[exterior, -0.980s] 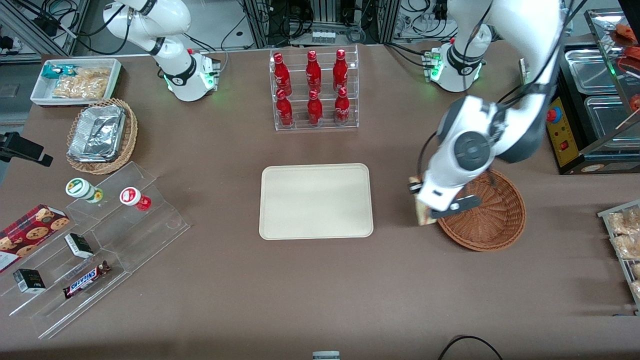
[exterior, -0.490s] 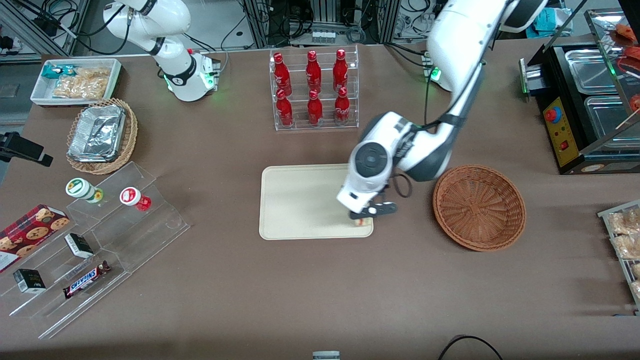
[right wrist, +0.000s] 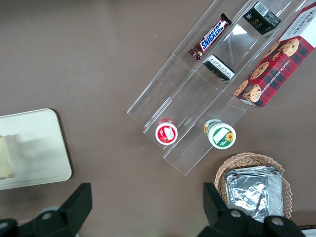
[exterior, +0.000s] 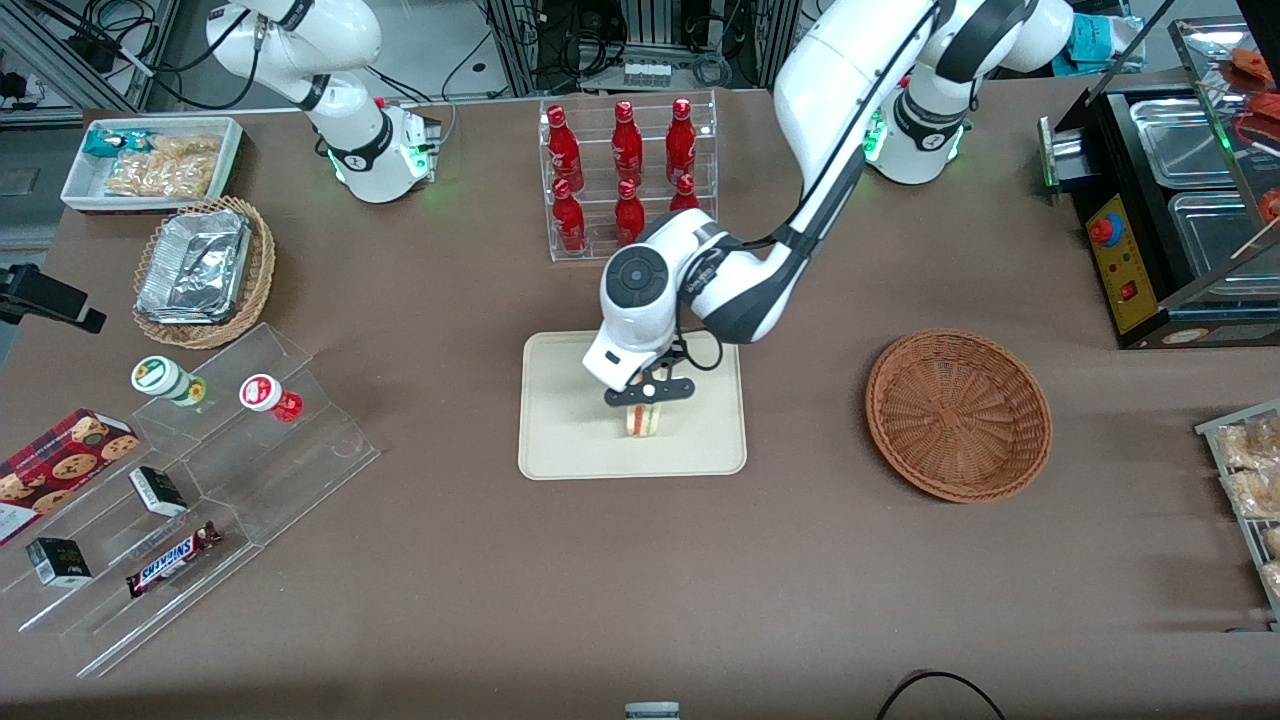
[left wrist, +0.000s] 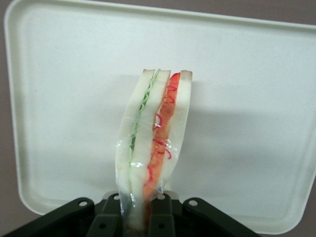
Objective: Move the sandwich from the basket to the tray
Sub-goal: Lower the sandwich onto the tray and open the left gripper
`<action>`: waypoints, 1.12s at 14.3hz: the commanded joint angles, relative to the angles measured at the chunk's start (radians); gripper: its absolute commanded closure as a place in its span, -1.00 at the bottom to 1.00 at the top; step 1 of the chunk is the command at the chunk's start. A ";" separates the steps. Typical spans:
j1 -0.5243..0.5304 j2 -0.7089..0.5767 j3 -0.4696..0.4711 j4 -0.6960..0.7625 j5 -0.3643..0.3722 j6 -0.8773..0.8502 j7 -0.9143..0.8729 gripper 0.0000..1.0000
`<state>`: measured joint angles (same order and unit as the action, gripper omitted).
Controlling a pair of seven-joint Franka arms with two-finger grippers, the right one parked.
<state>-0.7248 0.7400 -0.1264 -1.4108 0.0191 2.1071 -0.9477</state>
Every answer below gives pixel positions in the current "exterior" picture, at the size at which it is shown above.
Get cream plastic tray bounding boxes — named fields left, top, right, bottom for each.
left=518, top=327, right=748, bottom=481

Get light wicker basket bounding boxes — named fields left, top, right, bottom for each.
left=132, top=196, right=277, bottom=350

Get round brown wicker basket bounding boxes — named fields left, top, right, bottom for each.
left=865, top=330, right=1053, bottom=503

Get tray of packaged pastries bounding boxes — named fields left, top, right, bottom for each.
left=1194, top=400, right=1280, bottom=631

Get clear acrylic bottle rack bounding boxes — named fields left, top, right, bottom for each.
left=539, top=90, right=719, bottom=264

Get white rectangular snack bin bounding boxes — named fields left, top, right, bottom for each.
left=60, top=116, right=245, bottom=215

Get green lid drink cup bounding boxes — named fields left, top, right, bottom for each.
left=131, top=356, right=209, bottom=408

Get aluminium foil container stack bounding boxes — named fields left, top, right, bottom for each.
left=136, top=208, right=252, bottom=326

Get clear bag of chips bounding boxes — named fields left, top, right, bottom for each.
left=150, top=134, right=223, bottom=163
left=104, top=152, right=218, bottom=200

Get teal snack packet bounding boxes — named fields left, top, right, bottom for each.
left=82, top=128, right=153, bottom=160

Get red cookie box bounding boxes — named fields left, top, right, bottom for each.
left=0, top=408, right=141, bottom=547

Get small black box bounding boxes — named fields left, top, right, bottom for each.
left=26, top=537, right=93, bottom=588
left=129, top=466, right=189, bottom=518

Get red lid drink cup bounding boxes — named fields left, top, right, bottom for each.
left=239, top=373, right=304, bottom=423

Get clear acrylic stepped stand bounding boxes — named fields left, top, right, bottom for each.
left=0, top=322, right=382, bottom=680

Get snickers chocolate bar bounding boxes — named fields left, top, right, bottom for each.
left=125, top=521, right=223, bottom=599

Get black heated display case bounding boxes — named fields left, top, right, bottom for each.
left=1037, top=15, right=1280, bottom=350

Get teal plastic bag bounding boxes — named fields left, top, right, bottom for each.
left=1063, top=14, right=1148, bottom=68

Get steel food pan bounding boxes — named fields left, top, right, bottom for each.
left=1167, top=190, right=1280, bottom=303
left=1128, top=96, right=1243, bottom=191

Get aluminium frame rack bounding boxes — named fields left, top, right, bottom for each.
left=486, top=0, right=803, bottom=97

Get black floor cable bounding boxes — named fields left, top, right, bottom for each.
left=877, top=670, right=1007, bottom=720

